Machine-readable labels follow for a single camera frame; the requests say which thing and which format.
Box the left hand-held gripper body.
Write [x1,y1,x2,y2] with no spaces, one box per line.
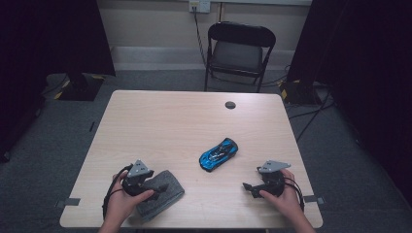
[121,158,155,197]

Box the grey cloth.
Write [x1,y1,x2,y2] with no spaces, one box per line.
[135,169,186,223]

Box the black floor cable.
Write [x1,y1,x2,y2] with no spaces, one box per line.
[295,91,334,144]

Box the black folding chair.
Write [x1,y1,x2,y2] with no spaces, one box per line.
[203,20,277,94]

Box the person's right hand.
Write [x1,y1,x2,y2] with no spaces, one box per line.
[259,168,304,221]

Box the black curtain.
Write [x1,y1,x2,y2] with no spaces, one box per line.
[286,0,412,205]
[0,0,117,163]

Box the black stand base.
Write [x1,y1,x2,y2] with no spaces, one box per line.
[57,72,105,102]
[280,79,324,106]

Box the person's left hand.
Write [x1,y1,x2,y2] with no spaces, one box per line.
[105,173,155,224]

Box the right hand-held gripper cable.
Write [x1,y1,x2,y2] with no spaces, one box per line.
[284,176,305,213]

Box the hand-held gripper cable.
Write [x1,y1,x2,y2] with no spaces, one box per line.
[284,176,305,213]
[102,164,134,221]

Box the left hand-held gripper cable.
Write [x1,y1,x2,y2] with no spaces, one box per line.
[102,164,134,221]

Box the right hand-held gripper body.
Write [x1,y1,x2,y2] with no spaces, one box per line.
[257,159,292,198]

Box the black outlet cable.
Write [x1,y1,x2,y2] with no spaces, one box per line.
[192,7,209,67]

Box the grey tape strip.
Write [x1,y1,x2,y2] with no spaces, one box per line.
[302,194,326,206]
[55,197,82,209]

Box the blue toy car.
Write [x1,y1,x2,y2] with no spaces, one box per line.
[198,137,239,173]

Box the white wall outlet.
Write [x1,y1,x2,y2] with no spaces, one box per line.
[189,0,212,14]

